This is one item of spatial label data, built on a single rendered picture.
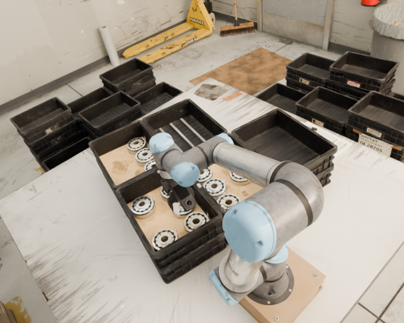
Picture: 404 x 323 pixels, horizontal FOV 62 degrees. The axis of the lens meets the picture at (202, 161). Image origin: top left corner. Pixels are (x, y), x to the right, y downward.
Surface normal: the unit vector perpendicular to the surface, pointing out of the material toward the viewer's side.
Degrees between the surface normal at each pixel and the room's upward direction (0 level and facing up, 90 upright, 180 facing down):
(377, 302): 0
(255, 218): 15
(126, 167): 0
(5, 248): 0
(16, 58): 90
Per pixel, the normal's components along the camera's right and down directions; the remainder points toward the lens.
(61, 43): 0.66, 0.45
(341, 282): -0.13, -0.72
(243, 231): -0.81, 0.37
